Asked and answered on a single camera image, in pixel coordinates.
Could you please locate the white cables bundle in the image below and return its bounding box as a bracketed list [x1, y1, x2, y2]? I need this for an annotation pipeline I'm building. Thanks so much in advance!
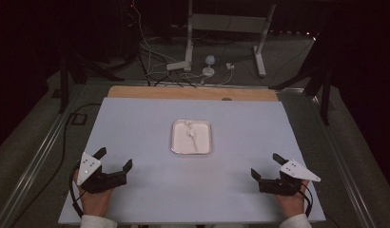
[131, 0, 235, 86]

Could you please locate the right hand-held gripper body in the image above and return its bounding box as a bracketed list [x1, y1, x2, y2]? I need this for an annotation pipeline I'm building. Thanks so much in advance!
[258, 159, 322, 197]

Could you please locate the white metal stand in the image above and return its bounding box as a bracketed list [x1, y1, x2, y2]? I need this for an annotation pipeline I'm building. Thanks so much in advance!
[184, 0, 277, 78]

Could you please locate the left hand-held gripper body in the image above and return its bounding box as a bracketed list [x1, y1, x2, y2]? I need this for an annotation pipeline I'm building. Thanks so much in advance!
[76, 151, 127, 195]

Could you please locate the black square floor plate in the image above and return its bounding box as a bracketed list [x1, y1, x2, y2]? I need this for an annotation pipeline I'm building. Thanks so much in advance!
[69, 112, 88, 125]

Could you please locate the black tripod stand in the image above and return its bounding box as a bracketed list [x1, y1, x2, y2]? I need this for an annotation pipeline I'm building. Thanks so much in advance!
[58, 50, 126, 114]
[268, 31, 332, 126]

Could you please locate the person's right hand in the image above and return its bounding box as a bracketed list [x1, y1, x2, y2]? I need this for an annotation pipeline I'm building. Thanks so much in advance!
[275, 180, 310, 219]

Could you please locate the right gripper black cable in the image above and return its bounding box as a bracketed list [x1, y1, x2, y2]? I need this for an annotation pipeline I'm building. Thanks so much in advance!
[299, 181, 313, 219]

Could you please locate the metal floor rail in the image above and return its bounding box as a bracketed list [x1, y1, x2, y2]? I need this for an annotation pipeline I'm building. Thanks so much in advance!
[0, 84, 87, 228]
[310, 94, 379, 228]

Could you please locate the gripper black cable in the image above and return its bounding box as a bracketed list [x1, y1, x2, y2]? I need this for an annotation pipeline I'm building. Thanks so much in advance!
[299, 181, 313, 219]
[68, 161, 85, 219]

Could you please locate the thin white stick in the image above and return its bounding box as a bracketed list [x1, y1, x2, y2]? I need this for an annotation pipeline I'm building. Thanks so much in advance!
[189, 134, 199, 152]

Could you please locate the small white round webcam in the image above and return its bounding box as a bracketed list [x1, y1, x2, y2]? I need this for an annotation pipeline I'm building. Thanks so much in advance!
[201, 55, 217, 78]

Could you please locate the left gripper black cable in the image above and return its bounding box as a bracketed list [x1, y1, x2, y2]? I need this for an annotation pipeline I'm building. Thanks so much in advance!
[68, 161, 85, 219]

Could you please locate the white square tray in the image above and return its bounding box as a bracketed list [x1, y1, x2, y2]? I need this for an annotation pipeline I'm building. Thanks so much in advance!
[170, 119, 214, 156]

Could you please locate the white power strip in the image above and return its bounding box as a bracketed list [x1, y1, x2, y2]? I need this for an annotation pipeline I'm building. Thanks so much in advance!
[166, 61, 191, 71]

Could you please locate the long black floor cable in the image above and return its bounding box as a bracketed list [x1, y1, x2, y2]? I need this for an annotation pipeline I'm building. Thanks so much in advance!
[9, 103, 103, 228]

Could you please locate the pale blue table mat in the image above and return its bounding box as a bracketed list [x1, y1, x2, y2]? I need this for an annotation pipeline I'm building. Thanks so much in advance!
[58, 97, 326, 224]

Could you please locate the person's left hand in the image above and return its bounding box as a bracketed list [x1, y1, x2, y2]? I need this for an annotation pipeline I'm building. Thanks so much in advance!
[73, 170, 115, 219]

